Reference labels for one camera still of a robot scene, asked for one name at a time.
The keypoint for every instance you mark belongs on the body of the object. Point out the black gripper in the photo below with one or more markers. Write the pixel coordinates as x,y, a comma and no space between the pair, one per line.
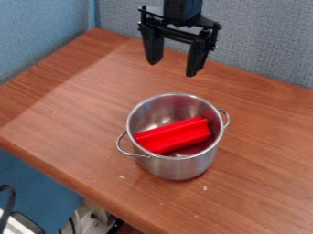
178,20

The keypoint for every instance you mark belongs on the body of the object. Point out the stainless steel pot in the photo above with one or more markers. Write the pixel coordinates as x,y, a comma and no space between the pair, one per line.
159,110

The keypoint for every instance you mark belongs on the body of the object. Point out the red block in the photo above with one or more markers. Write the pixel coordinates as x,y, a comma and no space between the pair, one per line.
174,135

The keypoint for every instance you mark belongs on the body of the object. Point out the white power strip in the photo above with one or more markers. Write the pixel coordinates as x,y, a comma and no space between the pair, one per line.
89,220

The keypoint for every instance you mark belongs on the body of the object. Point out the grey white device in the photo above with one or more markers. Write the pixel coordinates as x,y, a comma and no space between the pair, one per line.
22,225

